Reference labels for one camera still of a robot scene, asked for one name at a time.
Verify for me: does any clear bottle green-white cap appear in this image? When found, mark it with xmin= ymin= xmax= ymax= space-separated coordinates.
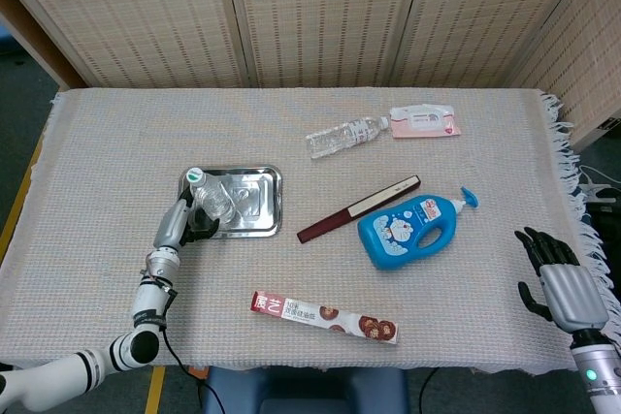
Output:
xmin=185 ymin=167 xmax=238 ymax=224

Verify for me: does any bamboo folding screen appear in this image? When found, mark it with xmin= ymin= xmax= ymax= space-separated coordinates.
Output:
xmin=0 ymin=0 xmax=621 ymax=143

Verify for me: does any beige woven tablecloth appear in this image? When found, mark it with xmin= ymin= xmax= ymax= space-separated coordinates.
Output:
xmin=0 ymin=87 xmax=617 ymax=376

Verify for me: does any dark red folded fan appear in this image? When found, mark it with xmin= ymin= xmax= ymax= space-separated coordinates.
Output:
xmin=296 ymin=174 xmax=422 ymax=245

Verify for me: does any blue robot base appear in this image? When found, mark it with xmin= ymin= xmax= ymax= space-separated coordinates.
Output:
xmin=201 ymin=366 xmax=409 ymax=414

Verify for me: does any blue detergent pump bottle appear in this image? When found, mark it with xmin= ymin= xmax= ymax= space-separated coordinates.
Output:
xmin=357 ymin=185 xmax=480 ymax=271

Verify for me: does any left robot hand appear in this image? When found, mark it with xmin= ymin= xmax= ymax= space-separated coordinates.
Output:
xmin=152 ymin=189 xmax=220 ymax=251

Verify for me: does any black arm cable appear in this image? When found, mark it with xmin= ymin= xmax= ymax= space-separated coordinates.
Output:
xmin=157 ymin=287 xmax=214 ymax=414

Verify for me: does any square stainless steel tray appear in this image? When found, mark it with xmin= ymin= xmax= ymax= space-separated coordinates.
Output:
xmin=178 ymin=165 xmax=284 ymax=239

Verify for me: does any baking paper box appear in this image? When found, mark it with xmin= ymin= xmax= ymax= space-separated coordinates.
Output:
xmin=249 ymin=290 xmax=400 ymax=346

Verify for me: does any pink wet wipes pack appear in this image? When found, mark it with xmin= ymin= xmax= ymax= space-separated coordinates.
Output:
xmin=389 ymin=102 xmax=463 ymax=140

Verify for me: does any clear bottle red label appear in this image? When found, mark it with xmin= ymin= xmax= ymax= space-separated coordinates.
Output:
xmin=305 ymin=115 xmax=391 ymax=160

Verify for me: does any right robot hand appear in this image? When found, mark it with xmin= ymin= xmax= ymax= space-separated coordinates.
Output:
xmin=513 ymin=226 xmax=610 ymax=335

